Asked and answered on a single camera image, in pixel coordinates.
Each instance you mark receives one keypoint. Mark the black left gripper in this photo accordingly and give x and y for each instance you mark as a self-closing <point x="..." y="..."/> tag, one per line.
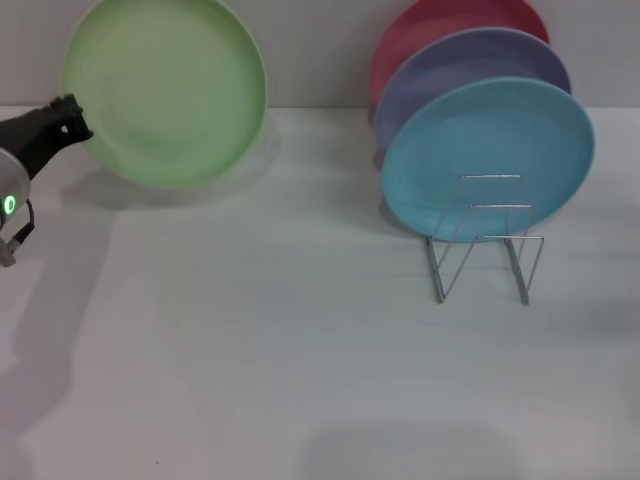
<point x="30" y="137"/>

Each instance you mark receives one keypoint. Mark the light blue round plate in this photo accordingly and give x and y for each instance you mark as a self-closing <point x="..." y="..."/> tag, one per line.
<point x="475" y="140"/>

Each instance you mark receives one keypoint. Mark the green round plate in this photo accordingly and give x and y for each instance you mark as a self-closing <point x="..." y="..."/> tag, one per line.
<point x="170" y="95"/>

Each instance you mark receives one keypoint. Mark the pink round plate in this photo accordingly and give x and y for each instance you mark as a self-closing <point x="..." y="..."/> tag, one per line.
<point x="425" y="25"/>

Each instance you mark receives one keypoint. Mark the purple round plate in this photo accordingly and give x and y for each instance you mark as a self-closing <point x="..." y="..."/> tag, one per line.
<point x="475" y="60"/>

